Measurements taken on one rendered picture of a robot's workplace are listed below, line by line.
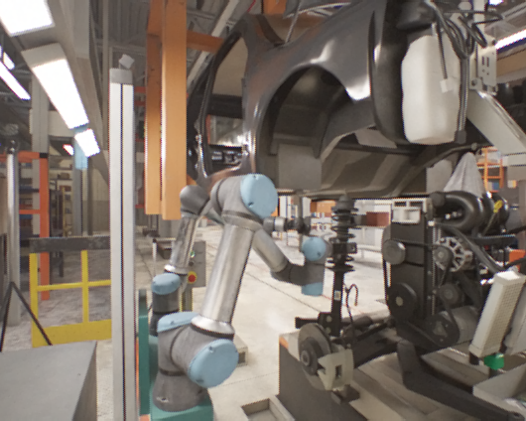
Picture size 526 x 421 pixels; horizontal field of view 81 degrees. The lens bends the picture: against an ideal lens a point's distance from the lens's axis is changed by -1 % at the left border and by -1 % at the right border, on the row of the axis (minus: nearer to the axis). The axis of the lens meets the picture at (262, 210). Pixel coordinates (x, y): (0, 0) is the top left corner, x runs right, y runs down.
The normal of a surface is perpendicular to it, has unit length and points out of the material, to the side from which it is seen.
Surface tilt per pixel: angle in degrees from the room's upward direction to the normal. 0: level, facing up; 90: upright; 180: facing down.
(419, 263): 90
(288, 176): 90
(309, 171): 90
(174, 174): 90
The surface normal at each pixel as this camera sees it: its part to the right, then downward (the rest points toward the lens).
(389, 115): 0.44, 0.05
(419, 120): -0.89, 0.15
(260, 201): 0.69, -0.11
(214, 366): 0.62, 0.14
